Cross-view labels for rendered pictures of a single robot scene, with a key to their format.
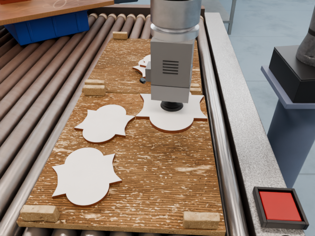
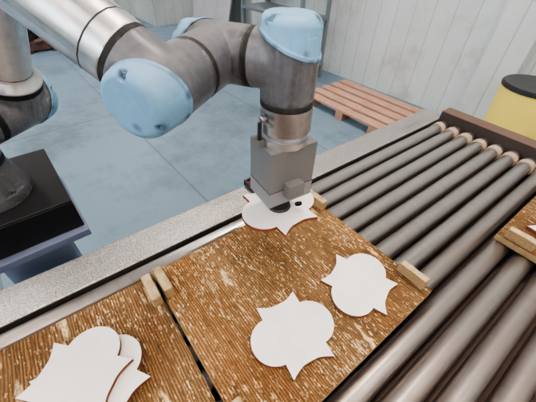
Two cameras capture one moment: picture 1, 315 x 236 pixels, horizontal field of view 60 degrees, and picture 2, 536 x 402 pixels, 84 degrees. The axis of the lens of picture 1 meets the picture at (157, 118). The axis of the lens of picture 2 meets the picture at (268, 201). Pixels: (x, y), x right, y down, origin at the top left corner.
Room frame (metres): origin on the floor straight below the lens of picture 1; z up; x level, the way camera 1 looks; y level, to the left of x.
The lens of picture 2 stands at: (0.71, 0.26, 1.43)
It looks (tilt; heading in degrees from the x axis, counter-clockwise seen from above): 42 degrees down; 228
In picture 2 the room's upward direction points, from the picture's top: 3 degrees clockwise
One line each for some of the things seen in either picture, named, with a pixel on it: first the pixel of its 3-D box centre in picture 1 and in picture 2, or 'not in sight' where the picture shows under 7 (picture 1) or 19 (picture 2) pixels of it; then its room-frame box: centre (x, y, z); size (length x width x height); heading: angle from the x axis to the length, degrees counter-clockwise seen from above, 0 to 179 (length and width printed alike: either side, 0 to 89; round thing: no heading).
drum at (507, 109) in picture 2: not in sight; (510, 129); (-2.12, -0.09, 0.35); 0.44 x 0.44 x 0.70
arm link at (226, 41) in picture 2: not in sight; (213, 56); (0.49, -0.11, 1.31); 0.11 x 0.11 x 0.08; 28
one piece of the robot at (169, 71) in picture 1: (167, 57); (284, 167); (0.43, -0.02, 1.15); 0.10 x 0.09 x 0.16; 80
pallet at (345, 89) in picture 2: not in sight; (360, 105); (-2.14, -1.43, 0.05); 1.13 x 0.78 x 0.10; 86
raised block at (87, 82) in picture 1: (95, 84); not in sight; (0.69, 0.18, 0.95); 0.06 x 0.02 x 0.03; 86
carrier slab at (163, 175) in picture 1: (134, 145); (290, 284); (0.45, 0.05, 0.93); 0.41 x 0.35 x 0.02; 177
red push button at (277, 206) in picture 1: (278, 207); not in sight; (0.30, -0.22, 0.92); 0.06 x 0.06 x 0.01; 86
